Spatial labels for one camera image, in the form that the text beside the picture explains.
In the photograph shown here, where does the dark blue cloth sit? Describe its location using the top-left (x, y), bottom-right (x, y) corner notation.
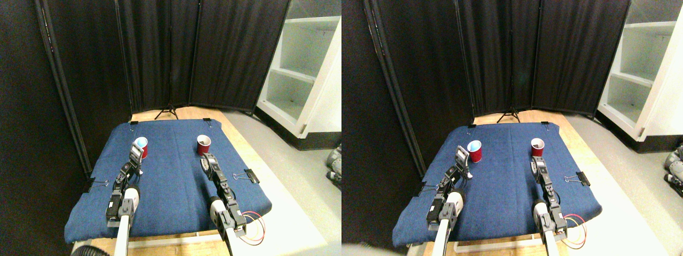
top-left (392, 122), bottom-right (603, 247)
top-left (64, 118), bottom-right (273, 244)

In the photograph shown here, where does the black tripod foot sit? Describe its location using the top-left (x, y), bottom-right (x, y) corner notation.
top-left (154, 104), bottom-right (180, 121)
top-left (496, 107), bottom-right (522, 124)

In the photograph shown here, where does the black curtain pole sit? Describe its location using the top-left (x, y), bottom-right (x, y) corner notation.
top-left (35, 0), bottom-right (92, 179)
top-left (363, 0), bottom-right (427, 179)

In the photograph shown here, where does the grey device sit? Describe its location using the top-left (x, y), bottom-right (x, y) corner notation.
top-left (663, 140), bottom-right (683, 194)
top-left (325, 143), bottom-right (342, 188)

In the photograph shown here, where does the white shelf unit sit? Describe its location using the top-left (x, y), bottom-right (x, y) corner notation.
top-left (597, 0), bottom-right (683, 154)
top-left (255, 0), bottom-right (342, 151)

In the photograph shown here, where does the red wire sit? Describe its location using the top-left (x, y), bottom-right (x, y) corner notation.
top-left (237, 212), bottom-right (266, 246)
top-left (563, 213), bottom-right (587, 249)

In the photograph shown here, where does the yellow wire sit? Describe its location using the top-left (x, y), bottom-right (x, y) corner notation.
top-left (239, 216), bottom-right (261, 243)
top-left (564, 218), bottom-right (583, 246)

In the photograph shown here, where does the black ribbed hose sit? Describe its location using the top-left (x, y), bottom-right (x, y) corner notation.
top-left (70, 243), bottom-right (110, 256)

